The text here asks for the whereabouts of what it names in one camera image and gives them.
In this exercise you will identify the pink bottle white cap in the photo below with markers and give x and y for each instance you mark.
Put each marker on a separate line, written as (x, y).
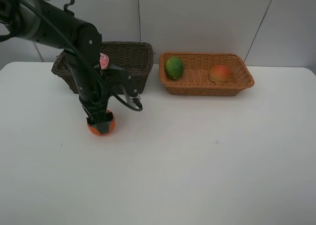
(104, 61)

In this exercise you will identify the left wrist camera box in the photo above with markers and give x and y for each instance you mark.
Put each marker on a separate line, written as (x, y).
(121, 81)

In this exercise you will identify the orange mandarin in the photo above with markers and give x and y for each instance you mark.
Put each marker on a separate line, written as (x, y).
(109, 117)

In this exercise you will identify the orange wicker basket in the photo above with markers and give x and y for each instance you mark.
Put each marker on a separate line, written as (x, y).
(195, 80)

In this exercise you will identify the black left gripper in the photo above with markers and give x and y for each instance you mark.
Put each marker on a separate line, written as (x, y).
(96, 114)

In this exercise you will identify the green lime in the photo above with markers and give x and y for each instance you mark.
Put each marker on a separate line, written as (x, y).
(174, 67)

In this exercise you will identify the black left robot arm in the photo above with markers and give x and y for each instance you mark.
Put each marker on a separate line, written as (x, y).
(40, 22)

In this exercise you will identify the red yellow peach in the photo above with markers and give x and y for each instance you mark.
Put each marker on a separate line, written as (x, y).
(220, 74)

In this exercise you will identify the dark brown wicker basket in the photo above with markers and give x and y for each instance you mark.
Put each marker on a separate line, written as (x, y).
(136, 57)

